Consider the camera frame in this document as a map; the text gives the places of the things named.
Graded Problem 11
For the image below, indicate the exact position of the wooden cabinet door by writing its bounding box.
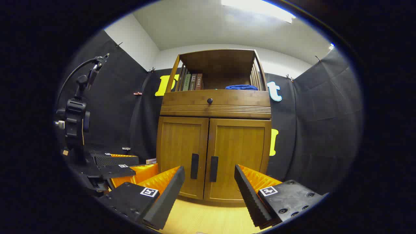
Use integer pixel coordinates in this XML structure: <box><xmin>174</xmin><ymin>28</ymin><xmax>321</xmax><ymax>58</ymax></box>
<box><xmin>157</xmin><ymin>117</ymin><xmax>209</xmax><ymax>199</ymax></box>
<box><xmin>204</xmin><ymin>119</ymin><xmax>272</xmax><ymax>203</ymax></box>

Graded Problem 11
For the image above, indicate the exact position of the large ceiling light panel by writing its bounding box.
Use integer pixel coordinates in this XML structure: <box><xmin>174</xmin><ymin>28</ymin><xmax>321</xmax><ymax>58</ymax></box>
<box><xmin>221</xmin><ymin>0</ymin><xmax>296</xmax><ymax>24</ymax></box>

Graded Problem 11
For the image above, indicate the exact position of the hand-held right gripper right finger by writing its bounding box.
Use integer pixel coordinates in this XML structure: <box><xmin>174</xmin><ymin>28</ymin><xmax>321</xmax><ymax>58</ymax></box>
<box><xmin>234</xmin><ymin>164</ymin><xmax>325</xmax><ymax>229</ymax></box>

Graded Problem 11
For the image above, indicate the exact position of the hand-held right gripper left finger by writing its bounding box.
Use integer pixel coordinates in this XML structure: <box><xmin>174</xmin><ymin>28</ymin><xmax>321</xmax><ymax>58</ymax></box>
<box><xmin>97</xmin><ymin>166</ymin><xmax>186</xmax><ymax>230</ymax></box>

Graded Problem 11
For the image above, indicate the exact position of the black backdrop cloth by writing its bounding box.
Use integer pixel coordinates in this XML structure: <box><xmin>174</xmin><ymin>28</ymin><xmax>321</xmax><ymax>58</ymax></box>
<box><xmin>55</xmin><ymin>29</ymin><xmax>363</xmax><ymax>195</ymax></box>

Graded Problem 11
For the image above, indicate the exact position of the wooden drawer with dark knob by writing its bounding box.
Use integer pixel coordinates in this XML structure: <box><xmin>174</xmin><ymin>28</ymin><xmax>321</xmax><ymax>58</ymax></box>
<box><xmin>160</xmin><ymin>89</ymin><xmax>272</xmax><ymax>118</ymax></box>

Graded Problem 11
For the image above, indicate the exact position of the wooden double-door shoe cabinet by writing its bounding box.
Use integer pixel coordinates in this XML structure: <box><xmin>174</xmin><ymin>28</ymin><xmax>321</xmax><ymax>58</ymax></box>
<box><xmin>156</xmin><ymin>49</ymin><xmax>272</xmax><ymax>203</ymax></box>

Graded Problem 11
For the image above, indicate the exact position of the blue folded cloth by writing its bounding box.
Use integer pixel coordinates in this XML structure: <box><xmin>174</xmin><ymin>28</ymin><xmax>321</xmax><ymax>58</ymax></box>
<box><xmin>225</xmin><ymin>84</ymin><xmax>259</xmax><ymax>91</ymax></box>

